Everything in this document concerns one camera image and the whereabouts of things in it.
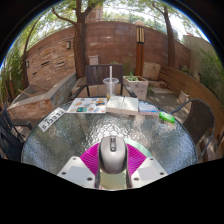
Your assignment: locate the beige stone block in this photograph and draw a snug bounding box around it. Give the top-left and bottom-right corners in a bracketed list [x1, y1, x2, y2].
[143, 61, 162, 81]

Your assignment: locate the black plastic chair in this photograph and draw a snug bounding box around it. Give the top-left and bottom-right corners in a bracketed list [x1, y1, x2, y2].
[0, 103, 34, 163]

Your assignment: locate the small white planter box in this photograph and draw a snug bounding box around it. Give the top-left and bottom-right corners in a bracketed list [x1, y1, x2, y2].
[178, 90, 191, 105]

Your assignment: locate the forked tree trunk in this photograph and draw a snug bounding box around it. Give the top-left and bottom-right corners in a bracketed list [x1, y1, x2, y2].
[49, 0, 104, 79]

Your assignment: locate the dark wooden slatted chair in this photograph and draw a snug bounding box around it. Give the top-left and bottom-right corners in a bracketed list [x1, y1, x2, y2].
[70, 63, 138, 100]

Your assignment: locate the grey wall utility box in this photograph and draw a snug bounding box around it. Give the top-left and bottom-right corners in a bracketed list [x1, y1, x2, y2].
[88, 54, 100, 66]

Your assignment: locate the dark wicker chair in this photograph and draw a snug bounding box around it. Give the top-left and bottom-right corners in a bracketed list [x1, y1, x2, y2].
[170, 98, 216, 158]

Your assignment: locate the small white blue booklet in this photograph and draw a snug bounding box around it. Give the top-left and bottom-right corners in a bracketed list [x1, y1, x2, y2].
[137, 100, 160, 117]

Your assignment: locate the colourful printed sheet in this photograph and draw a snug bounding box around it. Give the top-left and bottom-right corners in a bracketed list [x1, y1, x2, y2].
[66, 97, 108, 115]

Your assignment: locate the clear plastic cup with straw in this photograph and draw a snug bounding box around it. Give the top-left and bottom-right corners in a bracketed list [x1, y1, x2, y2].
[102, 65, 120, 100]

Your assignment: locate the green packet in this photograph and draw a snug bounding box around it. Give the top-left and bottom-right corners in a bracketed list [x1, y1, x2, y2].
[158, 111, 176, 124]

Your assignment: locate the white planter box with plants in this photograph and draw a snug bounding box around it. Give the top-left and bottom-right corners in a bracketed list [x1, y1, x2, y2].
[122, 73, 150, 101]

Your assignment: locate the white number plate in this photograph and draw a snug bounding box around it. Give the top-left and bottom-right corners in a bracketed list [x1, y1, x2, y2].
[37, 107, 67, 133]

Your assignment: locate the slim tree trunk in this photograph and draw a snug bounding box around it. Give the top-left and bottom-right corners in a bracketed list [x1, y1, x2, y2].
[151, 1, 178, 68]

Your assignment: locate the pastel green mouse pad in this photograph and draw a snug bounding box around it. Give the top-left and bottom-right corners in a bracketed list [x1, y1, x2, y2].
[98, 138, 153, 190]

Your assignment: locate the wooden garden lamp post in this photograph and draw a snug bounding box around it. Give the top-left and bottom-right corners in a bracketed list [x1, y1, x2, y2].
[133, 19, 146, 77]

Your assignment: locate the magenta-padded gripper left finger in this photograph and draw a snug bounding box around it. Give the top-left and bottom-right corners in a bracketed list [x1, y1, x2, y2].
[56, 142, 102, 190]

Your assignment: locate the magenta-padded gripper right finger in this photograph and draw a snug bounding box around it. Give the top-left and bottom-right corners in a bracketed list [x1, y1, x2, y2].
[125, 143, 169, 190]

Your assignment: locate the grey computer mouse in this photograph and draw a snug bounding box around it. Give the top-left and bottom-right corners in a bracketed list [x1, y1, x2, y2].
[98, 135, 129, 175]

